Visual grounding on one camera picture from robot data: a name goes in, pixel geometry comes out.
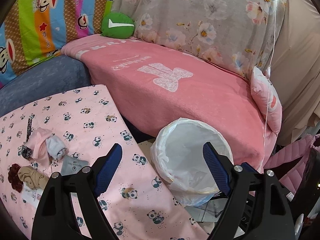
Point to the blue grey mattress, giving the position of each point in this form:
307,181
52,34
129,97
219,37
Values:
54,76

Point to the small pink pillow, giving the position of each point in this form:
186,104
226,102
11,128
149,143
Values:
267,100

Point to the pink quilted bag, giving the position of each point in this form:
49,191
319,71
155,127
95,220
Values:
289,163

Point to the leopard print hair band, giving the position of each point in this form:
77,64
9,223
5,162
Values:
26,151

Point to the white hotel paper bag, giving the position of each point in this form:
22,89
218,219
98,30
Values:
30,196

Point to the pink towel blanket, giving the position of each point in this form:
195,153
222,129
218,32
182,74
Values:
153,85

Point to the white folded sock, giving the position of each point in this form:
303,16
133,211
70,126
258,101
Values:
55,147

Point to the grey floral pillow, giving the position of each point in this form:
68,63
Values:
233,34

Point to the pink cleaning cloth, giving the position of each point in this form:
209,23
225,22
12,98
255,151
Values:
37,143

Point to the beige knotted stocking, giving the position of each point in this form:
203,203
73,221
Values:
32,178

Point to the colourful monkey print quilt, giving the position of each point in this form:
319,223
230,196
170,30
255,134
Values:
35,31

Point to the beige curtain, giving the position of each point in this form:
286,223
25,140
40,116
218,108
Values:
295,69

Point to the grey velvet pouch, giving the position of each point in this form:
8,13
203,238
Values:
71,165

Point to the white lined trash bin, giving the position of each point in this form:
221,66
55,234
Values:
177,155

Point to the dark red velvet scrunchie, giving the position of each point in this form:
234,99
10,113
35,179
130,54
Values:
13,178

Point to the pink panda print sheet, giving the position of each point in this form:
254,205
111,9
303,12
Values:
136,204

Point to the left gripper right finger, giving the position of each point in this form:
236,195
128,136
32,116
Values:
218,166

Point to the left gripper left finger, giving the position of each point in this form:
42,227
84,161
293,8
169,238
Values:
105,168

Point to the green checkmark cushion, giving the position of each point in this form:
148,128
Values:
117,25

